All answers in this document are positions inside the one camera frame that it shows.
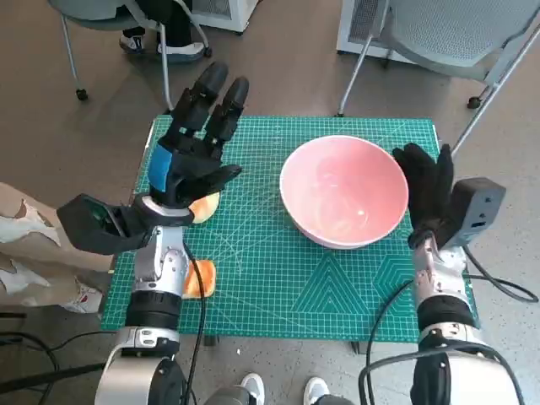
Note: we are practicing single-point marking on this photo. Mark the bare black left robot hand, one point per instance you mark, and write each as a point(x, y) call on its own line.
point(190, 160)

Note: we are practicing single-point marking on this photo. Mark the white cabinet with grey panel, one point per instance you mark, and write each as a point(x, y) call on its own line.
point(228, 12)

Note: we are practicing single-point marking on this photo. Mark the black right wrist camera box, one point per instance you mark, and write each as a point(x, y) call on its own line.
point(481, 206)

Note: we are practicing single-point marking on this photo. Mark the person in beige trousers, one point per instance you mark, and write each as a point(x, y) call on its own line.
point(25, 253)

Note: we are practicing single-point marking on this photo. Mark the round toy bread bun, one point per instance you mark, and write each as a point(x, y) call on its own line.
point(206, 208)

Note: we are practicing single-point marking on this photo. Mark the black table bracket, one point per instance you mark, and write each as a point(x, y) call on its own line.
point(361, 347)
point(212, 341)

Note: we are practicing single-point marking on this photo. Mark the green cutting mat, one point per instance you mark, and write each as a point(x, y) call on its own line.
point(261, 253)

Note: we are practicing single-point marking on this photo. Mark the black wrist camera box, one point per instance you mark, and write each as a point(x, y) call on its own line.
point(481, 206)
point(84, 228)

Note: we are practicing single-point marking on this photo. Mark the white shoe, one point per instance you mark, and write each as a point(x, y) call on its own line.
point(253, 388)
point(316, 390)

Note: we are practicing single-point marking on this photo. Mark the grey chair with solid seat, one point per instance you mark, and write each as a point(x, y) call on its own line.
point(84, 8)

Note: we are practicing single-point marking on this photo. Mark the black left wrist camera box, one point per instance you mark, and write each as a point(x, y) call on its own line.
point(84, 228)

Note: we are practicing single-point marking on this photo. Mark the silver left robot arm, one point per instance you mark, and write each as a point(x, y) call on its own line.
point(156, 261)

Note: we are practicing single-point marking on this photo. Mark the pink bowl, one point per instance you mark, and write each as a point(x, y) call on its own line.
point(337, 185)

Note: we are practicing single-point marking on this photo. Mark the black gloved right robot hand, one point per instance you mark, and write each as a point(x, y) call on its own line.
point(428, 190)

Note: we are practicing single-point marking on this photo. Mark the white perforated cabinet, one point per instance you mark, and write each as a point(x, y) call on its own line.
point(358, 25)

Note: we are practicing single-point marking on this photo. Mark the rectangular toy toast bread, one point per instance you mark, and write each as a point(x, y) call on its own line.
point(209, 270)

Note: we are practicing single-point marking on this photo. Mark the black floor bar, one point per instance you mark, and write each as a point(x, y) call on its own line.
point(55, 375)

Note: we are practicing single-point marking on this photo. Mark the grey mesh chair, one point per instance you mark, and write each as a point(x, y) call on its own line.
point(443, 25)

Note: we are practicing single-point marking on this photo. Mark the seated person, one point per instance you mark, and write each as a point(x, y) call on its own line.
point(177, 25)

